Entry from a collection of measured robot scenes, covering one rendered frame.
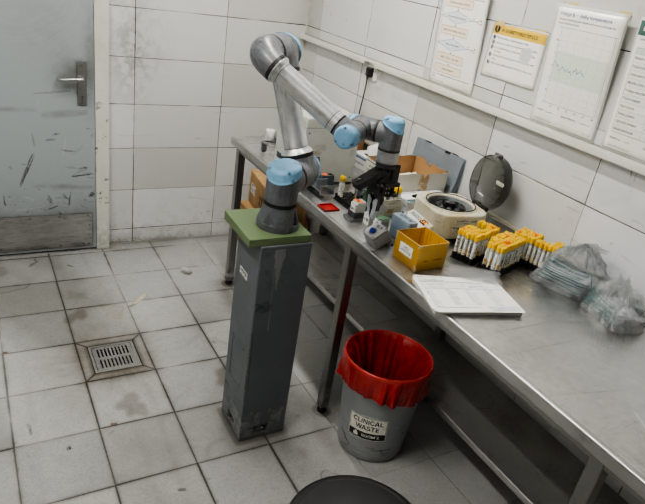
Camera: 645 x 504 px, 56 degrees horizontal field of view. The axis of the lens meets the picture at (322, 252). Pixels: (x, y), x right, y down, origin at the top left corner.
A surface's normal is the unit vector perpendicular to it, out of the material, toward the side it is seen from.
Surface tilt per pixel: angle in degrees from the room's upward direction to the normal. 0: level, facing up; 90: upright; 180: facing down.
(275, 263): 90
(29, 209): 90
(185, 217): 90
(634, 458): 0
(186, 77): 90
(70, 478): 0
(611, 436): 0
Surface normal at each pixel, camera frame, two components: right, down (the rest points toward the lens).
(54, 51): 0.48, 0.44
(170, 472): 0.15, -0.89
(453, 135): -0.87, 0.09
